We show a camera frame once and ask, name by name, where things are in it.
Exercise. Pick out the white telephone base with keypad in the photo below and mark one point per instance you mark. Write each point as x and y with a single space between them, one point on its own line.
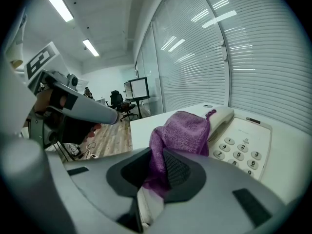
253 135

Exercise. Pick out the round glass partition knob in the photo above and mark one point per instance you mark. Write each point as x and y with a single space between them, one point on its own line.
225 59
222 43

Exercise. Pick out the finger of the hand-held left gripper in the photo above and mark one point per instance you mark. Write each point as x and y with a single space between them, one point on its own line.
73 133

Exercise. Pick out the white office table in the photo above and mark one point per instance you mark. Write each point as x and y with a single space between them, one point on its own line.
287 150

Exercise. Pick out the purple cloth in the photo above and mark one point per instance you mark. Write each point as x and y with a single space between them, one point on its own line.
182 133

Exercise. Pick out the rectangular ceiling light panel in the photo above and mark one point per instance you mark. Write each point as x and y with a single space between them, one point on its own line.
58 2
91 47

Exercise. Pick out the person's left hand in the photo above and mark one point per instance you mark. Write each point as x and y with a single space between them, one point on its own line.
42 101

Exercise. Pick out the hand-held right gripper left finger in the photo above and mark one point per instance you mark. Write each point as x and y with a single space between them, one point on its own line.
97 179

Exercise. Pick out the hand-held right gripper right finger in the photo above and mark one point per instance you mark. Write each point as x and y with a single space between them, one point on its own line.
219 191

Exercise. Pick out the black-framed white light box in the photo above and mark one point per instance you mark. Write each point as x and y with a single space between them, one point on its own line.
140 88

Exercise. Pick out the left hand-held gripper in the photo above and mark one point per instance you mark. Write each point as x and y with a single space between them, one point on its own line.
39 60

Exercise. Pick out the black office chair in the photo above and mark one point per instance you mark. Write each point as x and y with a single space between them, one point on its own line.
87 92
117 99

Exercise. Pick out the camouflage fabric bag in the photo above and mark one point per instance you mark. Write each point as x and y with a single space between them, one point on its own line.
73 150

